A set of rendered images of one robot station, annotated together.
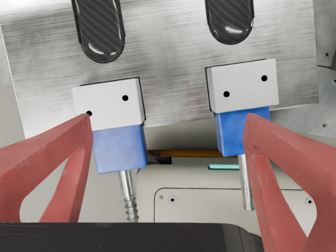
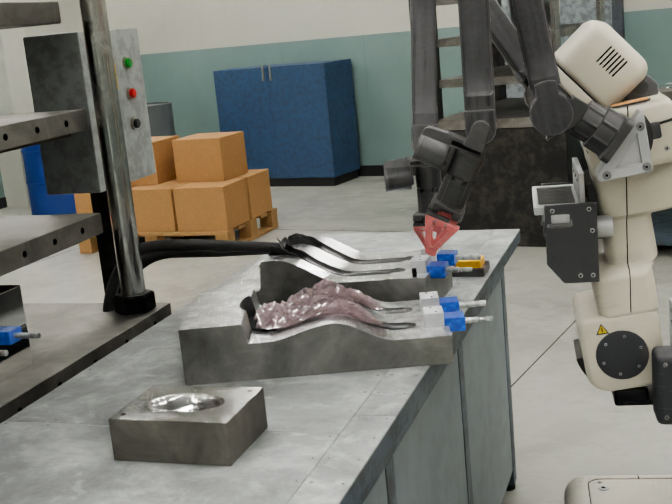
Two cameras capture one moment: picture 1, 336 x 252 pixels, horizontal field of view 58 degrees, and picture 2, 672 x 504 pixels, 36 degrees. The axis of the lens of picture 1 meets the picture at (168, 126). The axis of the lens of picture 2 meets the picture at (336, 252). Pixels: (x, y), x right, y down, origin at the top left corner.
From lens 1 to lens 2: 1.96 m
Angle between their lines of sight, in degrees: 79
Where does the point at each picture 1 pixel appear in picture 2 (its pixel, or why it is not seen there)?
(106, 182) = not seen: outside the picture
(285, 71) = not seen: hidden behind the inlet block
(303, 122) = not seen: hidden behind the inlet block
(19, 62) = (412, 336)
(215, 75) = (424, 298)
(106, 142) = (450, 316)
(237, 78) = (425, 295)
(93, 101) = (430, 311)
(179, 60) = (417, 315)
